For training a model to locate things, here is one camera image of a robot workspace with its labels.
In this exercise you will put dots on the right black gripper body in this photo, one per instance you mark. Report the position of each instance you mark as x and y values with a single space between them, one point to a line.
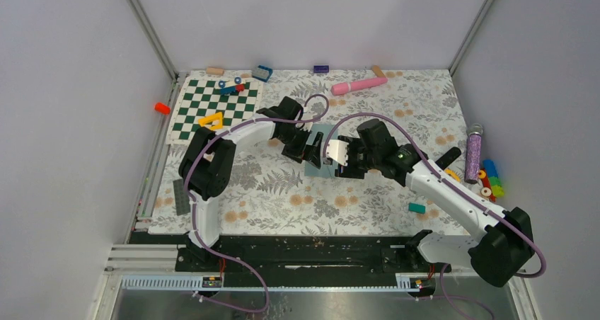
360 160

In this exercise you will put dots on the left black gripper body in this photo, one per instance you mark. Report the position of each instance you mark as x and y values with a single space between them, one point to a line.
295 140

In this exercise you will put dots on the teal green envelope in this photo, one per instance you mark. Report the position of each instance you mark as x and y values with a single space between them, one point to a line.
326 170

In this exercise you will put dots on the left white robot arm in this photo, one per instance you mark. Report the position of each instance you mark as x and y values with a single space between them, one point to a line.
208 162

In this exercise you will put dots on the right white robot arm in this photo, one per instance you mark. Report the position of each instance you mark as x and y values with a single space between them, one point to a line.
499 242

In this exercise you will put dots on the floral patterned table mat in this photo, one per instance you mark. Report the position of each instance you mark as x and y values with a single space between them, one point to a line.
269 194

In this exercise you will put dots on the pink marker pen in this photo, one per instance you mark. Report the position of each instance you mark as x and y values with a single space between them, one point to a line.
346 87

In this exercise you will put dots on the teal small block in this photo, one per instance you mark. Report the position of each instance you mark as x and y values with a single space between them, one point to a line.
417 208

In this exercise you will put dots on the blue grey lego brick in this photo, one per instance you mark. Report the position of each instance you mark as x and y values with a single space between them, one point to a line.
262 73

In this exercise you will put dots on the purple lego brick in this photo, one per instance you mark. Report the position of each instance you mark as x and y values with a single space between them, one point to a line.
321 69

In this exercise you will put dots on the beige wooden cylinder right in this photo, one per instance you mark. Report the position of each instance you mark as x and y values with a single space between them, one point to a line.
377 71

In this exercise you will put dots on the beige wooden cylinder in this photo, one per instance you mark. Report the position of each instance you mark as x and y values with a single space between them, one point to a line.
377 71
214 71

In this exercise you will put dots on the blue red toy car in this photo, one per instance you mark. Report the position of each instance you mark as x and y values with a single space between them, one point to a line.
230 87

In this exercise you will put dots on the purple glitter microphone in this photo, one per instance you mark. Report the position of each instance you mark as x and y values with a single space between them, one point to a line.
473 152

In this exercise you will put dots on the green white chessboard mat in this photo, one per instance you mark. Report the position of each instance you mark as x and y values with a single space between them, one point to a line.
199 98

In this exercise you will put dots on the beige wooden cylinder left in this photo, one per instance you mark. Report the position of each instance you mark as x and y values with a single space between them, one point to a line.
214 71

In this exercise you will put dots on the colourful stacked block toy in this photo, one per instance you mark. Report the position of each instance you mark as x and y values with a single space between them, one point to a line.
492 186

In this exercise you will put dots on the dark grey lego baseplate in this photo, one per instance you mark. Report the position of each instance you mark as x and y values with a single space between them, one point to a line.
181 197

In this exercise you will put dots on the red cylinder block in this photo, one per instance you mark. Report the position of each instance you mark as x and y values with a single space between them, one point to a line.
162 108

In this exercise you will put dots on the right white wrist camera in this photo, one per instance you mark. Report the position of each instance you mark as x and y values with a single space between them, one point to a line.
337 150

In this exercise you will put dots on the yellow ring toy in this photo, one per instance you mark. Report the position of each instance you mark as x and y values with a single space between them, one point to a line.
453 174

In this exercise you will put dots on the yellow triangle frame toy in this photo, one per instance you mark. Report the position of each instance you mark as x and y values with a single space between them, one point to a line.
212 122

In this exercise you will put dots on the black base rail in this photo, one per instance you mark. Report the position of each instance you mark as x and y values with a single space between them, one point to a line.
308 261

